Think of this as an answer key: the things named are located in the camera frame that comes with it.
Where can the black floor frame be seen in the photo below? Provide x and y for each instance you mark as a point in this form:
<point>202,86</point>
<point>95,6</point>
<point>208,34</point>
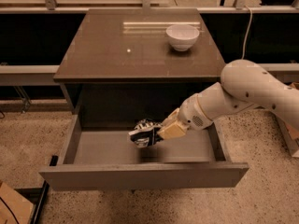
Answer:
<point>38,197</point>

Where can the blue chip bag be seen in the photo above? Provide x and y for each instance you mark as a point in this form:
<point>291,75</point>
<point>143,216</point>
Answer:
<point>145,133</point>

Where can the metal railing frame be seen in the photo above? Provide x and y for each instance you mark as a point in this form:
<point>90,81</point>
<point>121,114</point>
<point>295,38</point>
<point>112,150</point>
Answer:
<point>41,74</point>

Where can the grey cabinet with glossy top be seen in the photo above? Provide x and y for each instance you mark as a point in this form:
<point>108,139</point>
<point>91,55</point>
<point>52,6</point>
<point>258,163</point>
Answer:
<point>120,68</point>

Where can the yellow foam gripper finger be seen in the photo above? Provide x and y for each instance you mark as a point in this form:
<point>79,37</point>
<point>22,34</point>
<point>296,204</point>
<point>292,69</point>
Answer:
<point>171,118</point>
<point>172,130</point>

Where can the white ceramic bowl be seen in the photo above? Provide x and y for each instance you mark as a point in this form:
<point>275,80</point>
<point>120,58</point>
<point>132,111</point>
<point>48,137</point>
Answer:
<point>182,37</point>

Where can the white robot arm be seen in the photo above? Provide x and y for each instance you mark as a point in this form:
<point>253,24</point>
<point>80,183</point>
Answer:
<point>243,85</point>

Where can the cardboard box lower left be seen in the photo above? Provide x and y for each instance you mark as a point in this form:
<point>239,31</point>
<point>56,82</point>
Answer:
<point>14,208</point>

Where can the open grey top drawer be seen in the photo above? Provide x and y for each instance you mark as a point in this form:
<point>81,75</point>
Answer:
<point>97,159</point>

